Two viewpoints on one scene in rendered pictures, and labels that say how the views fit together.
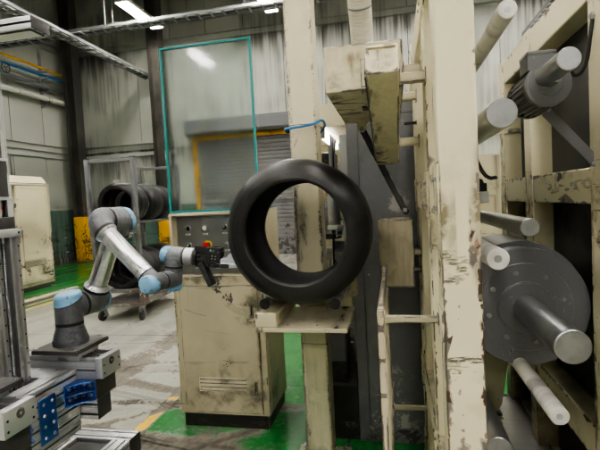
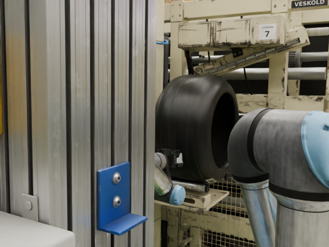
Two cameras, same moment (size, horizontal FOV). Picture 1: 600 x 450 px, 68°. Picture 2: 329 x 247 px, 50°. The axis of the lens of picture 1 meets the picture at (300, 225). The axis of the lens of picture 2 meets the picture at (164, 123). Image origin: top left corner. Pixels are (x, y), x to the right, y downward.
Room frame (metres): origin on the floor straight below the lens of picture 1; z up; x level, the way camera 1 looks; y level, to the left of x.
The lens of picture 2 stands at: (1.44, 1.86, 1.40)
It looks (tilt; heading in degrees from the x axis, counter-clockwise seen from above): 6 degrees down; 288
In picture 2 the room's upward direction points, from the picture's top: 1 degrees clockwise
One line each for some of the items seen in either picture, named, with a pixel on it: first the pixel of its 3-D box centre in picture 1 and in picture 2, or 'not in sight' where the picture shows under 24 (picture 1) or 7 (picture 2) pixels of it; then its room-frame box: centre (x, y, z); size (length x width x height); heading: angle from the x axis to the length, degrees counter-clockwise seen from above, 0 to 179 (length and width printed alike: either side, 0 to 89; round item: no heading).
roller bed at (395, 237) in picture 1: (395, 251); not in sight; (2.03, -0.43, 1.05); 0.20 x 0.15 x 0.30; 168
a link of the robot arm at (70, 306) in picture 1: (70, 305); not in sight; (1.99, 1.06, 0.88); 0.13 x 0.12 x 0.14; 159
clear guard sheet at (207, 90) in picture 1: (209, 128); not in sight; (2.57, 0.49, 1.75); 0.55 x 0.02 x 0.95; 78
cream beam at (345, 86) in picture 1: (367, 89); (232, 36); (1.71, -0.28, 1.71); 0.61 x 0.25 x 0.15; 168
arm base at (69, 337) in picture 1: (70, 331); not in sight; (1.98, 1.06, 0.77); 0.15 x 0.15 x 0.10
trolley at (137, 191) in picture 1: (140, 236); not in sight; (5.82, 2.08, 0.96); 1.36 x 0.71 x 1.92; 168
